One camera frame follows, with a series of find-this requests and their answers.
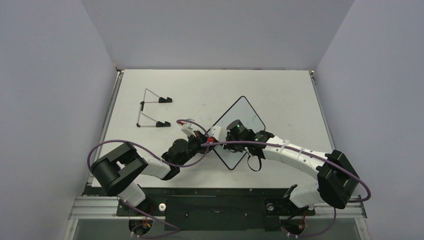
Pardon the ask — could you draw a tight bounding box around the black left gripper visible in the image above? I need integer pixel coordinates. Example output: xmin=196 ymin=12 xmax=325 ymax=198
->
xmin=177 ymin=130 xmax=220 ymax=167

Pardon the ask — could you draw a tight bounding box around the black framed small whiteboard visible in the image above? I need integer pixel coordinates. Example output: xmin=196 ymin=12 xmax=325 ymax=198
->
xmin=208 ymin=96 xmax=266 ymax=171

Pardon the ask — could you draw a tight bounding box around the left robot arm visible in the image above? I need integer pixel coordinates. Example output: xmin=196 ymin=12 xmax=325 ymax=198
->
xmin=88 ymin=130 xmax=215 ymax=215

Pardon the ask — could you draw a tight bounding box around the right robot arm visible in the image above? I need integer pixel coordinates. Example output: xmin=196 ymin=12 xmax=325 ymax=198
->
xmin=224 ymin=119 xmax=359 ymax=214

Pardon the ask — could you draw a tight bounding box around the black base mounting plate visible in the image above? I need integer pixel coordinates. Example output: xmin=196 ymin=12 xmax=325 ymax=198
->
xmin=82 ymin=187 xmax=335 ymax=233

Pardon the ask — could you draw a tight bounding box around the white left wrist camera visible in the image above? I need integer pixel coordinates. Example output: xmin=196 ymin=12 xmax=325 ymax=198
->
xmin=176 ymin=118 xmax=195 ymax=137

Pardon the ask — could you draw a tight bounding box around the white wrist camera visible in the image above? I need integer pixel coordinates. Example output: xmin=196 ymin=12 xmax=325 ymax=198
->
xmin=208 ymin=125 xmax=227 ymax=142
xmin=176 ymin=118 xmax=195 ymax=137

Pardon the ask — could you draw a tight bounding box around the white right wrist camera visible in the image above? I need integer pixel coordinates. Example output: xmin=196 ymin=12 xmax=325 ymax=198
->
xmin=208 ymin=125 xmax=227 ymax=142

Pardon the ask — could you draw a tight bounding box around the wire whiteboard stand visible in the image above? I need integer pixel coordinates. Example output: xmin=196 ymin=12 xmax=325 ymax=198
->
xmin=136 ymin=88 xmax=173 ymax=128

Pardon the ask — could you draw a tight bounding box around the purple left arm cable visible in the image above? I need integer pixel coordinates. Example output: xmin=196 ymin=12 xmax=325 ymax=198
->
xmin=86 ymin=118 xmax=213 ymax=239

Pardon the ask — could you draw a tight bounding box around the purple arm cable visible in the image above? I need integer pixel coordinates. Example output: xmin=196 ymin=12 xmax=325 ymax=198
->
xmin=86 ymin=118 xmax=213 ymax=239
xmin=200 ymin=140 xmax=373 ymax=239

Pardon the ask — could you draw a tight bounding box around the aluminium frame rail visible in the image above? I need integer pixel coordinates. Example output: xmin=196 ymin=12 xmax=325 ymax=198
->
xmin=83 ymin=69 xmax=125 ymax=188

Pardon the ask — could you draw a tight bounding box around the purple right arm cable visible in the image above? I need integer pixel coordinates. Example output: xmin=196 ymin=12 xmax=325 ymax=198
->
xmin=200 ymin=140 xmax=373 ymax=239

